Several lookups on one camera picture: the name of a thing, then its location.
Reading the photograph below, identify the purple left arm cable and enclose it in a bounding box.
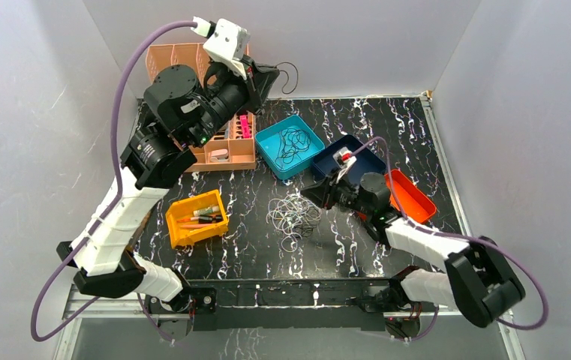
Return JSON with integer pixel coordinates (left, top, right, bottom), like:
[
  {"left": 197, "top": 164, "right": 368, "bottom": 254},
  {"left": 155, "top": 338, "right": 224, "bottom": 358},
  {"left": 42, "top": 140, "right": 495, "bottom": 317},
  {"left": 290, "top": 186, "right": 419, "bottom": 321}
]
[{"left": 30, "top": 19, "right": 202, "bottom": 344}]

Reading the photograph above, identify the dark blue plastic tray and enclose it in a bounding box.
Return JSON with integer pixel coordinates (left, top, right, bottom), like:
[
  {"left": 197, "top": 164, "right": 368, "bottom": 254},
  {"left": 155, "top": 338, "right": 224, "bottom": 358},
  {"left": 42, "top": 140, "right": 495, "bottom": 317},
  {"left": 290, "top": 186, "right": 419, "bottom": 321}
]
[{"left": 311, "top": 134, "right": 386, "bottom": 186}]

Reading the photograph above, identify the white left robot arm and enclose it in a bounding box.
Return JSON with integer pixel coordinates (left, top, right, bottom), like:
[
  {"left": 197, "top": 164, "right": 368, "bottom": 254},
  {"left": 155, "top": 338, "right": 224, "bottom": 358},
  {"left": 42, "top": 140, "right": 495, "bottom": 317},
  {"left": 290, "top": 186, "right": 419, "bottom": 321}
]
[{"left": 57, "top": 62, "right": 279, "bottom": 312}]

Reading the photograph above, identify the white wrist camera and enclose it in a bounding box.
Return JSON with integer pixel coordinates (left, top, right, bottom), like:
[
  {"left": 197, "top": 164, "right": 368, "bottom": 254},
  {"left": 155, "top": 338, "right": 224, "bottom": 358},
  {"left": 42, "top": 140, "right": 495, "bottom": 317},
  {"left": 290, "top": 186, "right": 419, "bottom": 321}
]
[
  {"left": 333, "top": 147, "right": 356, "bottom": 182},
  {"left": 203, "top": 19, "right": 251, "bottom": 80}
]

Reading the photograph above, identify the pink marker pen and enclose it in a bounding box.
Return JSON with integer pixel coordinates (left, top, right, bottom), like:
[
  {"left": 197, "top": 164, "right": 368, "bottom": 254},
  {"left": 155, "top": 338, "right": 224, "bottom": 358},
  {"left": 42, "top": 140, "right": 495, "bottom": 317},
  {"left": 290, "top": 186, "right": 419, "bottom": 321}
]
[{"left": 239, "top": 115, "right": 251, "bottom": 139}]

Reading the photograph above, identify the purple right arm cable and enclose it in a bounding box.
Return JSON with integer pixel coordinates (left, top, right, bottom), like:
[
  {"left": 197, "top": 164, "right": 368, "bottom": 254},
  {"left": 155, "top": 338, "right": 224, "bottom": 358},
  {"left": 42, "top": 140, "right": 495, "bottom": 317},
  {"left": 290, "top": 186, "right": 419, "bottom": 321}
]
[{"left": 350, "top": 136, "right": 549, "bottom": 343}]

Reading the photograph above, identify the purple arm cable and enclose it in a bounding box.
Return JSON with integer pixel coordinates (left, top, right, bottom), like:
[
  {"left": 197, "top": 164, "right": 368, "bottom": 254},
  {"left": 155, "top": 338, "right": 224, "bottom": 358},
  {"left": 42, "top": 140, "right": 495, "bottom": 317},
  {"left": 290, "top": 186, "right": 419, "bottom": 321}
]
[
  {"left": 350, "top": 136, "right": 549, "bottom": 343},
  {"left": 30, "top": 19, "right": 202, "bottom": 344}
]

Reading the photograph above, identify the orange plastic tray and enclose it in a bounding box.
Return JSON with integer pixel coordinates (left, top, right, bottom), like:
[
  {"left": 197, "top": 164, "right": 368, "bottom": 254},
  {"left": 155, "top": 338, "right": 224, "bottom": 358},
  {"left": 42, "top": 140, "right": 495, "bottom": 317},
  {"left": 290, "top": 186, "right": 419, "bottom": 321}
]
[{"left": 384, "top": 169, "right": 437, "bottom": 224}]

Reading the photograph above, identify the tangled pile of wires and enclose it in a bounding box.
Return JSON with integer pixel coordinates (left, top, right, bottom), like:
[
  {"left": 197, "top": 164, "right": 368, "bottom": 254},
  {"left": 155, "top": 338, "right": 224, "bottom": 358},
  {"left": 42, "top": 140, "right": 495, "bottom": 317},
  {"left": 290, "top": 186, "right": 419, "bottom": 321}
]
[{"left": 265, "top": 193, "right": 323, "bottom": 254}]

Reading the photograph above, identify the white stapler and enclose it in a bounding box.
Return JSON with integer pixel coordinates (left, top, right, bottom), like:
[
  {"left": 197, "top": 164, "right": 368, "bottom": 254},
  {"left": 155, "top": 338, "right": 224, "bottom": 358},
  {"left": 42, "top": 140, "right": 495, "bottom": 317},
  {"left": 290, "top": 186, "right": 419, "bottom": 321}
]
[{"left": 209, "top": 148, "right": 230, "bottom": 163}]

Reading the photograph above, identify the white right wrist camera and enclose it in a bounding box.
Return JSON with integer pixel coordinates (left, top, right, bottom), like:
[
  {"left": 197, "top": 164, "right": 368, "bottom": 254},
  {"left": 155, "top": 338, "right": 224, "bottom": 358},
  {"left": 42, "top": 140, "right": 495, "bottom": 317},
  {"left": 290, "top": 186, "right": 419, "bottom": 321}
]
[{"left": 333, "top": 147, "right": 356, "bottom": 182}]

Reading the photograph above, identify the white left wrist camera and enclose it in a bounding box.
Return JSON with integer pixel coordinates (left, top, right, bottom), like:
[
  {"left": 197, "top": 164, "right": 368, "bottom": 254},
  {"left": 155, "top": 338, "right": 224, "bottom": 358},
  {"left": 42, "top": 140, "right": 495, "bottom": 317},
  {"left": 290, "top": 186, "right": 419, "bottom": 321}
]
[{"left": 203, "top": 19, "right": 251, "bottom": 80}]

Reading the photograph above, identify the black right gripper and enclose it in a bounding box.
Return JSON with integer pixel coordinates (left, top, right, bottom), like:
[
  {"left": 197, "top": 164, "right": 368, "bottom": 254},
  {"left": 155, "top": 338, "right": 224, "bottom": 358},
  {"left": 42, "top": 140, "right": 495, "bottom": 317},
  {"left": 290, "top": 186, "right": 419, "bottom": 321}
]
[{"left": 300, "top": 166, "right": 372, "bottom": 217}]

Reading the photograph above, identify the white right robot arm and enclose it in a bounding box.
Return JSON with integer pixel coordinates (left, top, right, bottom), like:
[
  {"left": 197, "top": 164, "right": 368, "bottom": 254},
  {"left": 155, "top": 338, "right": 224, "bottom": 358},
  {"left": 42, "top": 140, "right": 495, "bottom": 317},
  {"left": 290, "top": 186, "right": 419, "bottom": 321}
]
[{"left": 300, "top": 172, "right": 526, "bottom": 328}]

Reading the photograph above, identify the teal plastic tray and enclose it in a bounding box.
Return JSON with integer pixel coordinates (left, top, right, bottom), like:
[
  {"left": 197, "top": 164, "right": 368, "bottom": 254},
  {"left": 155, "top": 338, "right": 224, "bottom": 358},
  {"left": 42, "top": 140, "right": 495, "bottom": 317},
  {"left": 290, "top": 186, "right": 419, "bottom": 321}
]
[{"left": 255, "top": 115, "right": 325, "bottom": 180}]

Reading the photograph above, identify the yellow plastic parts bin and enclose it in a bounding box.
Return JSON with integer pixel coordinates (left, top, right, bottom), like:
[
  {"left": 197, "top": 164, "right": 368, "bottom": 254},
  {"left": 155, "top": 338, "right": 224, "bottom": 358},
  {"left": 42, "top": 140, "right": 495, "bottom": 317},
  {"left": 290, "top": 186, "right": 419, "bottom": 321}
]
[{"left": 165, "top": 190, "right": 229, "bottom": 249}]

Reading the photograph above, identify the peach plastic file organizer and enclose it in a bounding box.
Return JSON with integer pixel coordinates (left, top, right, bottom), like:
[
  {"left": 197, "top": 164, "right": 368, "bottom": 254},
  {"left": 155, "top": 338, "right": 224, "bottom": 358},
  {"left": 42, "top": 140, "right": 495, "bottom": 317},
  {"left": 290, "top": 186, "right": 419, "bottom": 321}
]
[{"left": 146, "top": 43, "right": 256, "bottom": 173}]

